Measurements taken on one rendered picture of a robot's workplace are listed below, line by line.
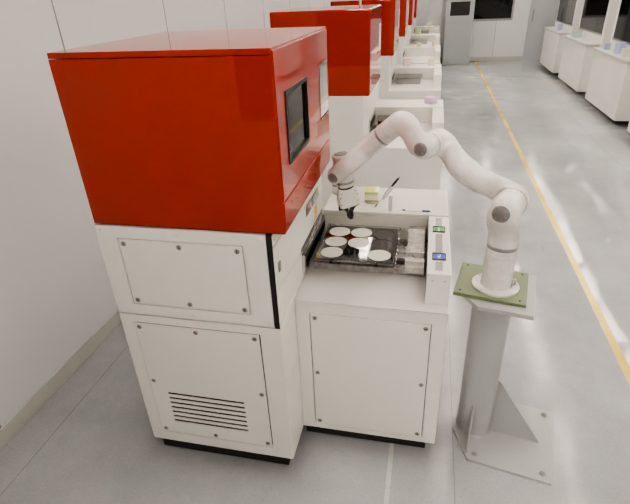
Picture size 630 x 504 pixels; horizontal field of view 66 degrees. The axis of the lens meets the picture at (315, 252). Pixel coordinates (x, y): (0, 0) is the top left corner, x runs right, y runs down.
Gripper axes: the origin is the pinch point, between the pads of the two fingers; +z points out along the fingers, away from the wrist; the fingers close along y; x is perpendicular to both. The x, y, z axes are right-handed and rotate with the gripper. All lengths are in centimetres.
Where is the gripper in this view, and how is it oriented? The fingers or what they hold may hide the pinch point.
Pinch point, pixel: (350, 214)
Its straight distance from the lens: 239.4
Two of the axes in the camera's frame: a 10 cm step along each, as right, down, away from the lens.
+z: 1.7, 8.4, 5.1
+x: -3.1, -4.4, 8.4
